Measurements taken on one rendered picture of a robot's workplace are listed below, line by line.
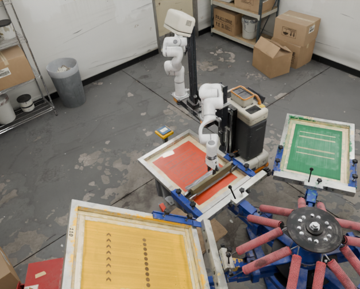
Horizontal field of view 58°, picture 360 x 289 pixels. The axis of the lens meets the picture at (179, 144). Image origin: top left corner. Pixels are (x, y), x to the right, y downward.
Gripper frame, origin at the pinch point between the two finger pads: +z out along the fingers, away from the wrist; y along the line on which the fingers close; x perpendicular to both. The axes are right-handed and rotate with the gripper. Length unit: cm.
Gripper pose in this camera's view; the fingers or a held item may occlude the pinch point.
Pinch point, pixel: (211, 170)
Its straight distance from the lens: 248.1
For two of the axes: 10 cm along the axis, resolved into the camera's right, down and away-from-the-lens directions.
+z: 0.7, 7.3, 6.8
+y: -6.3, -5.0, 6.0
